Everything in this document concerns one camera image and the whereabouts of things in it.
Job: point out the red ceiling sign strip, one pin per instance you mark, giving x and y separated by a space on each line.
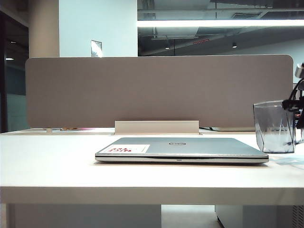
202 41

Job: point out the white red laptop sticker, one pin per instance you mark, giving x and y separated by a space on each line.
128 149

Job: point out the white desk support panel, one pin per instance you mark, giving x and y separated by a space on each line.
83 217

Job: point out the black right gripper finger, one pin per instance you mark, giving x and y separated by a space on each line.
300 123
291 104

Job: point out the dark glass door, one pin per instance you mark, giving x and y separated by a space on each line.
14 78

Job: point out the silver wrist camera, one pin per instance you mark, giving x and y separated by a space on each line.
299 70

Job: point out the small orange brown object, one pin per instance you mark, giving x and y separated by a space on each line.
67 129

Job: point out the pink paper sheet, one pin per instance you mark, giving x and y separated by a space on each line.
86 129

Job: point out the silver Dell laptop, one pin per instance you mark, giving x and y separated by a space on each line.
202 148

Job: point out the beige fabric desk divider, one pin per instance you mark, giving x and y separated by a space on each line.
159 90

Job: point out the long ceiling light strip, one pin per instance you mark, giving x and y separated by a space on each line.
213 23

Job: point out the framed wall notice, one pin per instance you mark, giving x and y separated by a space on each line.
96 48

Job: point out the transparent grey water cup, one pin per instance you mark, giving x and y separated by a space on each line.
273 128

